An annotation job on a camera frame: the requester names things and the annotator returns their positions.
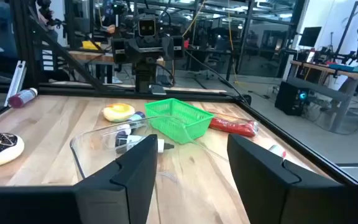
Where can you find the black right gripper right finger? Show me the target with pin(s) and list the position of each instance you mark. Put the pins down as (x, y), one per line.
(275, 193)

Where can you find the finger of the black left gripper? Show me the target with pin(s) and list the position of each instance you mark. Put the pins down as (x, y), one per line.
(176, 48)
(119, 51)

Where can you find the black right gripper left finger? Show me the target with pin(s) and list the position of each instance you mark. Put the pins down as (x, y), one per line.
(120, 193)

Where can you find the black food colouring bottle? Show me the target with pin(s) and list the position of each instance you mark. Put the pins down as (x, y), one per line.
(129, 141)

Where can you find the orange glazed toy donut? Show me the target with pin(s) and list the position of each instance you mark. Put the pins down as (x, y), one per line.
(118, 112)

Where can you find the purple food colouring bottle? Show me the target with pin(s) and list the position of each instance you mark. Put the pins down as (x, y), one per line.
(135, 117)

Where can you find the dark red food colouring bottle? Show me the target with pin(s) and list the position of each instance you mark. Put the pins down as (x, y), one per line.
(22, 98)

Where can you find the yellow box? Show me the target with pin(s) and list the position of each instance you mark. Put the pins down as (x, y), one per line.
(91, 45)

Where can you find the wooden side table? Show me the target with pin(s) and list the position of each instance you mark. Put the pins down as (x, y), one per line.
(89, 56)

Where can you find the clear plastic bin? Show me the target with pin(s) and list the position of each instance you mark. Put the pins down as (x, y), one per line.
(98, 155)

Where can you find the green plastic basket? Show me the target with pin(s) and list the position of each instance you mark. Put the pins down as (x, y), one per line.
(179, 119)

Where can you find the red snack packet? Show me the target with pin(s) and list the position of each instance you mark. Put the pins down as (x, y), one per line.
(233, 127)

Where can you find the black computer tower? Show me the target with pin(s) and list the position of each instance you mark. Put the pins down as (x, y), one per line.
(291, 99)

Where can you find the white aluminium bar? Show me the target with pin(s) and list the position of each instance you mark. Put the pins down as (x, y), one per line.
(15, 81)

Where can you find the wooden desk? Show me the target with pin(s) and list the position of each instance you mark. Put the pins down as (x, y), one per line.
(322, 70)

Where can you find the black computer monitor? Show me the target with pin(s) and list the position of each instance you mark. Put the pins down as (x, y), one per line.
(310, 36)

